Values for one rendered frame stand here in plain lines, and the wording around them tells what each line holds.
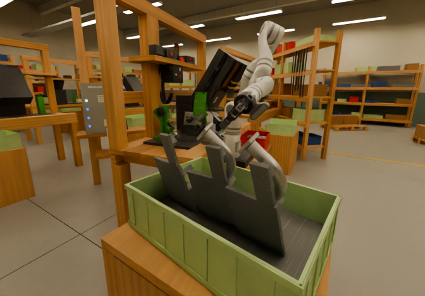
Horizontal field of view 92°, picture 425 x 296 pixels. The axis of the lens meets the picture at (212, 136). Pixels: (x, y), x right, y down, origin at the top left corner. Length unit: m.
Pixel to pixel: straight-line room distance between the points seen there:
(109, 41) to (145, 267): 1.27
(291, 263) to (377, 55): 10.21
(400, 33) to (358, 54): 1.31
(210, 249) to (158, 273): 0.20
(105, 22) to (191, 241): 1.33
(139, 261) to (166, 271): 0.10
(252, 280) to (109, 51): 1.39
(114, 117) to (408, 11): 10.56
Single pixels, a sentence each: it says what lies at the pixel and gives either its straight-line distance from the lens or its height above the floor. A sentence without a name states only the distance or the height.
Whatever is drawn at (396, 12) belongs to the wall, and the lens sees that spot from 10.95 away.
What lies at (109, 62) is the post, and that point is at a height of 1.45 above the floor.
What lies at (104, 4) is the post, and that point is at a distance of 1.58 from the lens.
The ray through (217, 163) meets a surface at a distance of 0.56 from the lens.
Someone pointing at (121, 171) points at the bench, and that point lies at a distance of 1.61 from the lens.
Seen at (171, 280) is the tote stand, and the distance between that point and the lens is 0.68.
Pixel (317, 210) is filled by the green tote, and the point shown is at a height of 0.89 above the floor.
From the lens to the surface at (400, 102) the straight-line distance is 10.16.
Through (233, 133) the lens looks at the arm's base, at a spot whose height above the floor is 1.05.
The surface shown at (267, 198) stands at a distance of 0.50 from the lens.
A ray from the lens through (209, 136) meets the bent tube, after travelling 0.57.
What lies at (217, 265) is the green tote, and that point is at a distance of 0.58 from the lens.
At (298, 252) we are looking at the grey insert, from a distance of 0.71.
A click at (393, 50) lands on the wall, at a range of 10.71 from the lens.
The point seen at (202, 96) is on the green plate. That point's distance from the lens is 1.83.
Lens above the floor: 1.29
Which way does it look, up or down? 13 degrees down
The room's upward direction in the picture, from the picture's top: straight up
